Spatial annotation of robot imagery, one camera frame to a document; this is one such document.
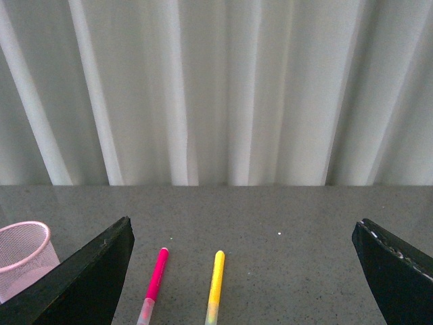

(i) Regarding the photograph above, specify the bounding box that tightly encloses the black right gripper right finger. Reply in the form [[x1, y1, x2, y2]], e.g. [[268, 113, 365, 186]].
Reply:
[[352, 219, 432, 324]]

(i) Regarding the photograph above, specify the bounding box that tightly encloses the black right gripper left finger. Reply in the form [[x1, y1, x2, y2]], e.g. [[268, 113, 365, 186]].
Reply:
[[1, 217, 135, 324]]

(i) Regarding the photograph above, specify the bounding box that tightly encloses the pink highlighter pen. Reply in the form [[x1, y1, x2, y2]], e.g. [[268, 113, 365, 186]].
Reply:
[[136, 247, 169, 325]]

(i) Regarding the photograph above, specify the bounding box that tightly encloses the pink mesh pen cup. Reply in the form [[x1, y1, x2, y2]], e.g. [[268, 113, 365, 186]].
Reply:
[[1, 221, 60, 303]]

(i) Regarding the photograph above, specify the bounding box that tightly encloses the yellow highlighter pen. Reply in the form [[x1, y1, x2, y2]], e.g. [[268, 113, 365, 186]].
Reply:
[[205, 251, 225, 325]]

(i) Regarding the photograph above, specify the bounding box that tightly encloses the white pleated curtain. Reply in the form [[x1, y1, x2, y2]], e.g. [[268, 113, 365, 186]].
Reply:
[[1, 1, 432, 186]]

